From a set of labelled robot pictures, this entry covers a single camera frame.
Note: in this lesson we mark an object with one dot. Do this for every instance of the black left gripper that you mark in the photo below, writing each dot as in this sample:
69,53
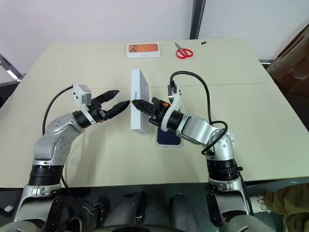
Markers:
97,112

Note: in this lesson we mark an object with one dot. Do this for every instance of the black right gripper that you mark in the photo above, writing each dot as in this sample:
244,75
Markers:
158,113

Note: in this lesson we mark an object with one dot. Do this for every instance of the white phone box lid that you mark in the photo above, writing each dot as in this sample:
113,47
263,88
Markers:
136,79

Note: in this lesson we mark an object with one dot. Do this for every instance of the dark blue smartphone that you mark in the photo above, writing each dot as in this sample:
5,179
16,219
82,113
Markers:
166,139

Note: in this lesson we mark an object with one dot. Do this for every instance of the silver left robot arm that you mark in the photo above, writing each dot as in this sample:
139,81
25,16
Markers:
60,125

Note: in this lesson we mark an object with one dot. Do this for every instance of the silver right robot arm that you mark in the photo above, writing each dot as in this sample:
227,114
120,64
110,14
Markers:
195,128

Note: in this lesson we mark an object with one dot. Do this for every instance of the white phone box base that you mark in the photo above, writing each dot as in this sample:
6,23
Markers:
169,145

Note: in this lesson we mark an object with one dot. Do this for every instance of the white box with orange print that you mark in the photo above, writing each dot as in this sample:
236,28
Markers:
143,49

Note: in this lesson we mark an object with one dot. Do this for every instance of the dark grey rounded leg cover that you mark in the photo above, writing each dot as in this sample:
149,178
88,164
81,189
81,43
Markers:
126,210

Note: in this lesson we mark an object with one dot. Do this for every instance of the olive green clothing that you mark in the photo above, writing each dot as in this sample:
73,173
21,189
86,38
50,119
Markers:
289,203

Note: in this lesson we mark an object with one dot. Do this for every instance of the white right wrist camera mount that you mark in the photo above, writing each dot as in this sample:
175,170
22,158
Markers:
175,106

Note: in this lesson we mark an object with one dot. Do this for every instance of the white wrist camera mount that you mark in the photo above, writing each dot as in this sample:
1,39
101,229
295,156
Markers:
175,106
77,94

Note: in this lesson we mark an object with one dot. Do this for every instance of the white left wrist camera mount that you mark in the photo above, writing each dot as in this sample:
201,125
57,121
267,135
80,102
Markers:
77,94

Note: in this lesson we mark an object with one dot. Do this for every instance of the dark vertical door frame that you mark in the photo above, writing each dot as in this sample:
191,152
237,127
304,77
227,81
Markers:
198,19

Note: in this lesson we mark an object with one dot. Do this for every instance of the grey metal frame leg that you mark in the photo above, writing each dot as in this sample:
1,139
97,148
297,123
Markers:
10,70

